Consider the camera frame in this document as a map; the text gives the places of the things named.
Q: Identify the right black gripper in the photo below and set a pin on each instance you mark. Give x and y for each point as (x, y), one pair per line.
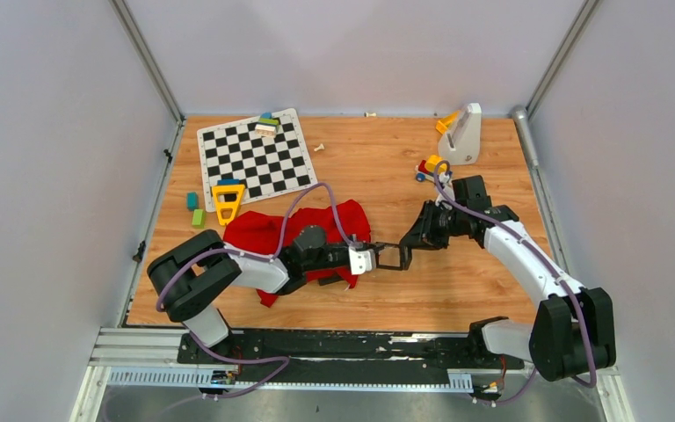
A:
(422, 235)

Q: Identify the red garment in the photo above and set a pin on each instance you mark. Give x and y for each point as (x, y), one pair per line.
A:
(260, 233)

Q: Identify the black square frame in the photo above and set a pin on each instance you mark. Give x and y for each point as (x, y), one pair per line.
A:
(325, 281)
(392, 257)

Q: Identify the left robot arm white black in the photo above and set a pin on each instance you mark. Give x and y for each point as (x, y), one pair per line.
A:
(192, 275)

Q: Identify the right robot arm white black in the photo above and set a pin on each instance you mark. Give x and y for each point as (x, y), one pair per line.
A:
(573, 330)

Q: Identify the toy train car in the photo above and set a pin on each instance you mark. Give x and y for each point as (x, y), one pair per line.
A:
(426, 168)

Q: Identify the white wedge stand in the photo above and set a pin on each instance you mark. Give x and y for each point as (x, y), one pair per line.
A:
(461, 143)

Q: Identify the black white chessboard mat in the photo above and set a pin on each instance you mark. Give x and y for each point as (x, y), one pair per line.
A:
(268, 167)

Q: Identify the yellow toy piece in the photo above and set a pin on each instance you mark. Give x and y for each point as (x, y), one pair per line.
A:
(443, 124)

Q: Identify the green block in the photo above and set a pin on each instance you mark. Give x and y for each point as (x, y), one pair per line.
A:
(199, 218)

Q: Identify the stacked toy blocks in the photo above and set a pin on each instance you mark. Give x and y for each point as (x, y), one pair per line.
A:
(267, 125)

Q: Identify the teal block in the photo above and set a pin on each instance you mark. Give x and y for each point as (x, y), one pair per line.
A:
(192, 201)

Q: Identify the black square frame under garment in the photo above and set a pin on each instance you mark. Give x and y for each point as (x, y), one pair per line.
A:
(325, 281)

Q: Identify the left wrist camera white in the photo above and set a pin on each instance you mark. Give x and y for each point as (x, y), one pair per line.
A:
(361, 261)

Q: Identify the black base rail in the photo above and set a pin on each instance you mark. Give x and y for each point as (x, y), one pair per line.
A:
(360, 357)

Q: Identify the yellow triangular toy frame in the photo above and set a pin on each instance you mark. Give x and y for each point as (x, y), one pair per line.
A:
(227, 201)

